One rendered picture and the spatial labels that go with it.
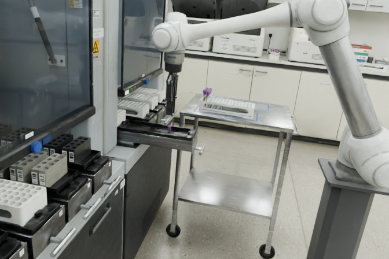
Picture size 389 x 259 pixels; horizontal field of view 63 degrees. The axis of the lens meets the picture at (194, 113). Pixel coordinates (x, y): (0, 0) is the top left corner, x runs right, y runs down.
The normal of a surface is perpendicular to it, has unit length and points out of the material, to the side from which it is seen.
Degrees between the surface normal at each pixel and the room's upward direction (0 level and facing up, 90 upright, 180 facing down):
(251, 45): 90
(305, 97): 90
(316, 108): 90
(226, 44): 90
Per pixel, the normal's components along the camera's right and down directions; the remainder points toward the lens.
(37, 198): 0.98, 0.14
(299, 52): -0.19, 0.29
